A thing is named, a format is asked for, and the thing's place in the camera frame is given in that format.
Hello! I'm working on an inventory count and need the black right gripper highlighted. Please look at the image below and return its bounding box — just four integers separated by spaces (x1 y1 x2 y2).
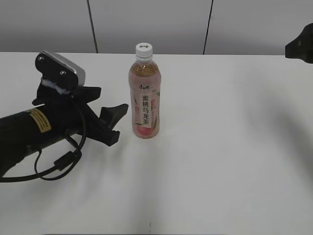
285 23 313 64

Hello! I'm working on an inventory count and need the black left camera cable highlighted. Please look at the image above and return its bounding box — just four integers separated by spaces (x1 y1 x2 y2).
0 97 86 183

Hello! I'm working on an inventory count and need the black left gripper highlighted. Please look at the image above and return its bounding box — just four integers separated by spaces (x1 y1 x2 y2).
32 83 129 146

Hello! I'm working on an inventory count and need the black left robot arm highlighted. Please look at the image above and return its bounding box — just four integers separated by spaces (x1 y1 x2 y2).
0 85 129 183

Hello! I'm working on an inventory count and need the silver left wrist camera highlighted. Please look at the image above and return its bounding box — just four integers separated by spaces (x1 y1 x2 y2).
35 50 86 92

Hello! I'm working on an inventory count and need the white bottle cap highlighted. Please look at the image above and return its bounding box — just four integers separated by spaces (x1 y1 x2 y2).
135 43 153 59

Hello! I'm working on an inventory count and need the peach oolong tea bottle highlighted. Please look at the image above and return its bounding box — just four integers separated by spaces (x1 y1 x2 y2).
128 60 161 139

